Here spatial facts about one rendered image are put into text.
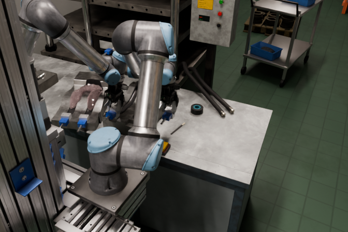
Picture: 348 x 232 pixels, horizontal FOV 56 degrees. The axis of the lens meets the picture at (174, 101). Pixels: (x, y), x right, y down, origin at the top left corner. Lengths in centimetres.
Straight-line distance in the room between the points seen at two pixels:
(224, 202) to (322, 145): 172
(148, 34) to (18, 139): 54
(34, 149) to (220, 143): 107
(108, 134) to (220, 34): 138
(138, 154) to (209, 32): 141
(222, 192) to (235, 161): 19
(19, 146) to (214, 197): 115
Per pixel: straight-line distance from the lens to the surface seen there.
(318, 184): 301
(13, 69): 100
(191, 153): 180
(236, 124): 205
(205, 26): 236
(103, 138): 117
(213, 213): 201
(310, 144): 338
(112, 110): 187
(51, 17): 138
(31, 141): 113
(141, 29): 119
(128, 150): 115
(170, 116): 182
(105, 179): 125
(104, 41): 273
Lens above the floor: 200
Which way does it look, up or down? 33 degrees down
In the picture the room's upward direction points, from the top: 2 degrees clockwise
